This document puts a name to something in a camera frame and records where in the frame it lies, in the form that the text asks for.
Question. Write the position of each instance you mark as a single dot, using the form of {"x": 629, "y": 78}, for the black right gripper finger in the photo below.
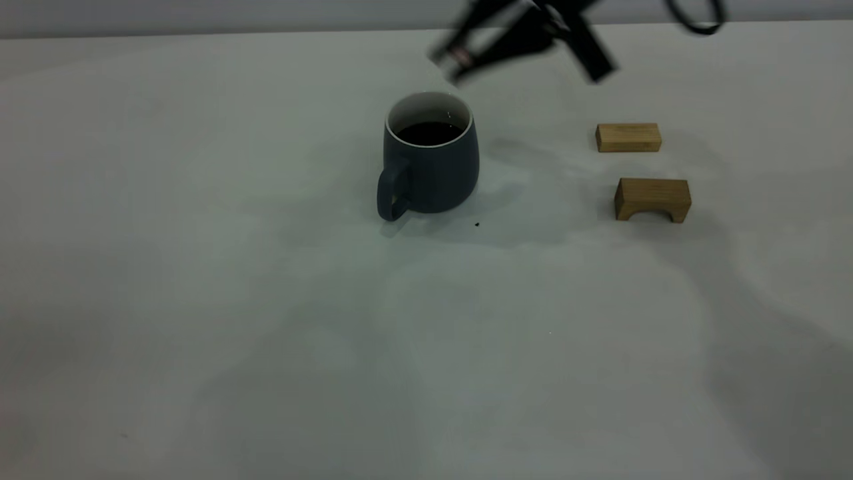
{"x": 513, "y": 50}
{"x": 483, "y": 30}

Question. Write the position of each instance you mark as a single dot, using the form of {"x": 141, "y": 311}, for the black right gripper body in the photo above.
{"x": 553, "y": 16}

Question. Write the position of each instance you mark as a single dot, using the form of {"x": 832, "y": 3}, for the dark grey ceramic mug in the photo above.
{"x": 440, "y": 176}

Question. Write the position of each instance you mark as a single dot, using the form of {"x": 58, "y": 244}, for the flat rectangular wooden block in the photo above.
{"x": 628, "y": 137}

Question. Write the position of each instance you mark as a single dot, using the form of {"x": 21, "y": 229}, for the arched wooden block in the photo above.
{"x": 652, "y": 193}

